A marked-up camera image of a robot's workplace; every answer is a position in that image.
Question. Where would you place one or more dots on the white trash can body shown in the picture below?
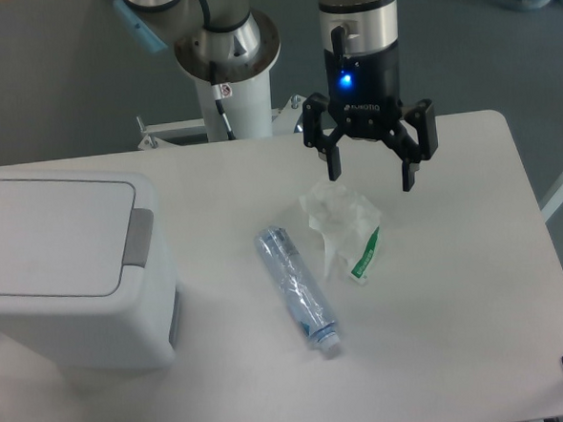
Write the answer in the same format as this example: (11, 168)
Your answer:
(132, 328)

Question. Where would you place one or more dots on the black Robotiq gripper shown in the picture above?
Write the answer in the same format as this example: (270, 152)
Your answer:
(364, 102)

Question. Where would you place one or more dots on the crumpled white tissue paper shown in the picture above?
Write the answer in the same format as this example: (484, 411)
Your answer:
(344, 218)

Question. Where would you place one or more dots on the crushed clear plastic bottle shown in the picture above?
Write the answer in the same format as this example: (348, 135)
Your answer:
(301, 293)

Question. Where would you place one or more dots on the white pedestal base frame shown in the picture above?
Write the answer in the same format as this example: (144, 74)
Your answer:
(285, 120)

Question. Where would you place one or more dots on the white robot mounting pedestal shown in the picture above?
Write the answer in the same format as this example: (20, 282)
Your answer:
(247, 105)

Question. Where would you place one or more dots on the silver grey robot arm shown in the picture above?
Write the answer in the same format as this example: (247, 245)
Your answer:
(228, 48)

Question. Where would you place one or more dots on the green white sachet wrapper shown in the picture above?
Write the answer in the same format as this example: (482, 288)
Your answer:
(358, 267)

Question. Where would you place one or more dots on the white trash can lid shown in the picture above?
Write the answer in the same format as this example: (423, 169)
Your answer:
(69, 238)

